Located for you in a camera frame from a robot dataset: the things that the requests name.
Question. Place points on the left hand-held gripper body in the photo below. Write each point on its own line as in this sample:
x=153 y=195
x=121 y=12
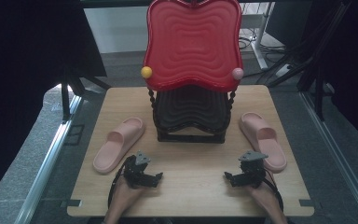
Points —
x=135 y=171

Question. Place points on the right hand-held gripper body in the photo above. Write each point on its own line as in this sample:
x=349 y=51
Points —
x=251 y=171

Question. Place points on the pink slipper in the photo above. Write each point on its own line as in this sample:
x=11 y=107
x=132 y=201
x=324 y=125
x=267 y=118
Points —
x=262 y=135
x=115 y=146

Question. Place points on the red and black shoe rack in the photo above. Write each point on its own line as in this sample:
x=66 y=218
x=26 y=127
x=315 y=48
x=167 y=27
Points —
x=192 y=46

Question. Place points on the person's left hand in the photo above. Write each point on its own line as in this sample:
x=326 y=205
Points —
x=126 y=194

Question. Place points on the person's right hand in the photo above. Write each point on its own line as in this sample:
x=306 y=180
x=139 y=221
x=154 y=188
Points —
x=261 y=194

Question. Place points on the black tripod stand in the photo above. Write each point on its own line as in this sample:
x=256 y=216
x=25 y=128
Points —
x=70 y=90

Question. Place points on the white power strip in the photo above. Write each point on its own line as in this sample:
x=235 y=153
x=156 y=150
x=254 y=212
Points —
x=283 y=70

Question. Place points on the black metal stand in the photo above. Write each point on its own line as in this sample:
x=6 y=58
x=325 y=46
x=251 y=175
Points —
x=317 y=62

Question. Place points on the white panel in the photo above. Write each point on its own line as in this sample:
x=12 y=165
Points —
x=115 y=29

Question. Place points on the black curtain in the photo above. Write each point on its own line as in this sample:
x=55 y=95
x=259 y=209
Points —
x=28 y=62

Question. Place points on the silver metal rail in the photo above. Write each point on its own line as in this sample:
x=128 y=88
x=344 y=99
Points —
x=335 y=149
x=48 y=161

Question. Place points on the white desk frame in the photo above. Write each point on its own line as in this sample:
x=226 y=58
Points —
x=259 y=40

